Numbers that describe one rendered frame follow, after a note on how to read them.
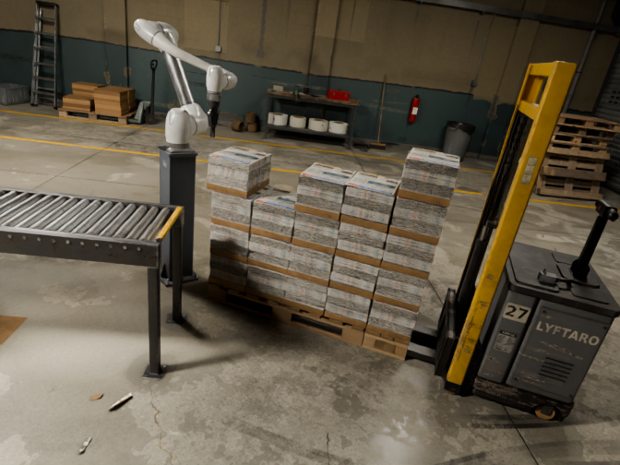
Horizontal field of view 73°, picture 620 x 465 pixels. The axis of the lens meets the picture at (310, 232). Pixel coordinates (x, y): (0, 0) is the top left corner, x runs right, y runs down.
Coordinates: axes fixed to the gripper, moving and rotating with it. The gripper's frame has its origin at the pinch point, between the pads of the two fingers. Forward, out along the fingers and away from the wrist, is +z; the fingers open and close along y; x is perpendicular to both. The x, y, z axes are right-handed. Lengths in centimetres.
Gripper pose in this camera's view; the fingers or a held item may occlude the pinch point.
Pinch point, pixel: (212, 131)
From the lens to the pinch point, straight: 295.7
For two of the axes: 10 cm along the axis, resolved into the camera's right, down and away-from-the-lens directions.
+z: -1.3, 9.1, 4.0
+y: 3.0, -3.4, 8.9
